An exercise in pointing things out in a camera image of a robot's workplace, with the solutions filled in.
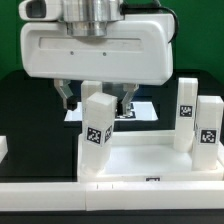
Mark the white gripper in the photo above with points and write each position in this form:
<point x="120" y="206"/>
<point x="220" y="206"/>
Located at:
<point x="135" y="50"/>

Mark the white desk top tray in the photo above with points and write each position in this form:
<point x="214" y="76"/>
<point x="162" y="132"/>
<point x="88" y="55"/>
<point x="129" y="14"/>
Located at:
<point x="141" y="156"/>

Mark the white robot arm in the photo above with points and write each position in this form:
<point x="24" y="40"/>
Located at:
<point x="89" y="18"/>

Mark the white sheet with tags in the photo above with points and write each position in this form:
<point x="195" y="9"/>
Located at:
<point x="140" y="111"/>

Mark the white front obstacle bar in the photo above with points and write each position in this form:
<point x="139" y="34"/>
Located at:
<point x="111" y="196"/>

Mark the white obstacle bar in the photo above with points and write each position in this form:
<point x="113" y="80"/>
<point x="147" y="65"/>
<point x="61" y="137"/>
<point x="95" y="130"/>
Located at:
<point x="3" y="147"/>
<point x="111" y="196"/>

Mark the white left obstacle bar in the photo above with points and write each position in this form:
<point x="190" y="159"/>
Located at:
<point x="3" y="147"/>

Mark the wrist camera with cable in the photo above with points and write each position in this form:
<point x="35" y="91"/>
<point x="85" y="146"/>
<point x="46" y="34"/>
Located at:
<point x="40" y="10"/>

